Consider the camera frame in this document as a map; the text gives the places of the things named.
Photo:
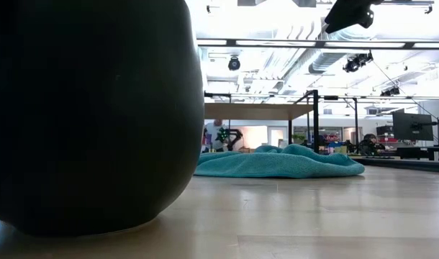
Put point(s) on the black background robot arm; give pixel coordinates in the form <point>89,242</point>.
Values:
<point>234,136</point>

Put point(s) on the black overhead rig bar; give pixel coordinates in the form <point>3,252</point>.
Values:
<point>313,44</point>

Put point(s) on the large dark monitor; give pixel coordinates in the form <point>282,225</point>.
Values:
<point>412,126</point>

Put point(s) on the person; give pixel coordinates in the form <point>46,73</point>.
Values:
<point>216,135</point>
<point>370,144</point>

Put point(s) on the blue towel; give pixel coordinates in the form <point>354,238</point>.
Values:
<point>277,163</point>

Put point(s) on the small black ceiling camera rig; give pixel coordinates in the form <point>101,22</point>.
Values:
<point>390,91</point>

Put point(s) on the black background rig frame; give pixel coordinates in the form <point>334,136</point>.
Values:
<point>356,122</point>

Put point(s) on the round black ceiling camera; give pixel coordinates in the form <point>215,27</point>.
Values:
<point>234,63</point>

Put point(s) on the wooden shelf black metal frame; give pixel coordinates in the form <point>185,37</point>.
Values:
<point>255,111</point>

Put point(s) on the black aluminium table frame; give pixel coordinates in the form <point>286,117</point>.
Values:
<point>403,163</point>

